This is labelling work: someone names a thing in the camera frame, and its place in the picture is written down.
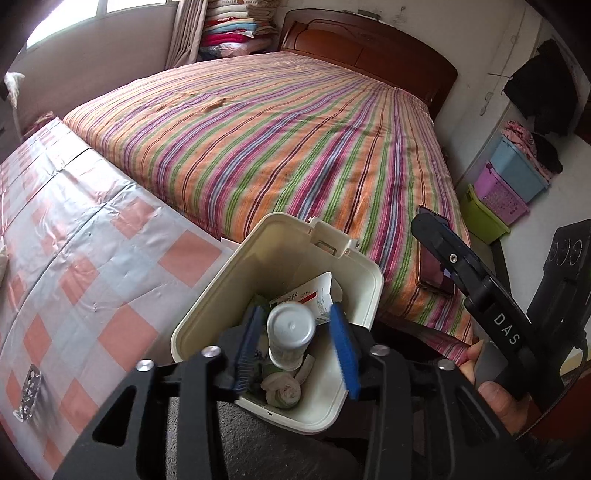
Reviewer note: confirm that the stack of folded blankets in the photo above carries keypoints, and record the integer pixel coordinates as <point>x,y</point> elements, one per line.
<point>235,32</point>

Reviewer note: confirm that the white plastic bottle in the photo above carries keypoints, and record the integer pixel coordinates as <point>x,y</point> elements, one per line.
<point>291,327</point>

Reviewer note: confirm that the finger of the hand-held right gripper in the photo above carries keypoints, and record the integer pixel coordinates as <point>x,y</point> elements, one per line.
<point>485,295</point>

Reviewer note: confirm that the green plastic basket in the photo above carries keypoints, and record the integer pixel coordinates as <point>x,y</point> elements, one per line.
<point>480,221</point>

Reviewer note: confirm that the black smartphone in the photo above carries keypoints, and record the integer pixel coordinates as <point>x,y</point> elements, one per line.
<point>431,272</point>

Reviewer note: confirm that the pink checked tablecloth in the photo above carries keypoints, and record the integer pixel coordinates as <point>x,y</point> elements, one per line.
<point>92,277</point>

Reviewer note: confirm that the cream plastic bin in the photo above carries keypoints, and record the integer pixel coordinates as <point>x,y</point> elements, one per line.
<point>277,249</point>

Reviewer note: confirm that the person's right hand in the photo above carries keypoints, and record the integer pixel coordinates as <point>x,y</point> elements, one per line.
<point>494,392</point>

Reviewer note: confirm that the red and white carton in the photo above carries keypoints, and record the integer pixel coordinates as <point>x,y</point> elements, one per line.
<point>314,290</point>

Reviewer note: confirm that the dark hanging jacket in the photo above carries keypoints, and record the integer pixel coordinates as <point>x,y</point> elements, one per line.
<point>545,92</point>

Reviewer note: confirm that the small grey box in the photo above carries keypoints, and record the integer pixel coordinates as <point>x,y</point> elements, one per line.
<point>369,14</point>

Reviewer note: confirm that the bed with striped sheet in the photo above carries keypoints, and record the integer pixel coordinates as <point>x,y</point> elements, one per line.
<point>277,138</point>

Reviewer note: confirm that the beige curtain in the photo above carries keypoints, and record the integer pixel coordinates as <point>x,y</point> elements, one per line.
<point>187,32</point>

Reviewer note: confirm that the silver blister pack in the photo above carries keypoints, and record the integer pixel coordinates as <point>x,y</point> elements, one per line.
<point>28,392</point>

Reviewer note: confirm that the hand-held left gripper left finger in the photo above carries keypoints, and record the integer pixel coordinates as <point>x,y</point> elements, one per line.
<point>247,350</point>

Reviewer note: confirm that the black cloth bundle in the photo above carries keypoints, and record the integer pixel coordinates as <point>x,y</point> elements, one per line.
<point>547,152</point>

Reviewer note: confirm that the window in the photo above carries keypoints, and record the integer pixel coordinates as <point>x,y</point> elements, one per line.
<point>69,18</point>

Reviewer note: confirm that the pink patterned cloth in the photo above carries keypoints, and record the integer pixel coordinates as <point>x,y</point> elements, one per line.
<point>519,136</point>

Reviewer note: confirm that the blue plastic basket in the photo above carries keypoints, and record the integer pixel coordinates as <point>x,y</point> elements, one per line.
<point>512,170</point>

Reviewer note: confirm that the purple plastic basket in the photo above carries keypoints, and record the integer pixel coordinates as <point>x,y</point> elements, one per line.
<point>496,198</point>

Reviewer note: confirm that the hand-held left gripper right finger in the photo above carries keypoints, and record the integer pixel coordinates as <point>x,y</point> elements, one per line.
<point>344,350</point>

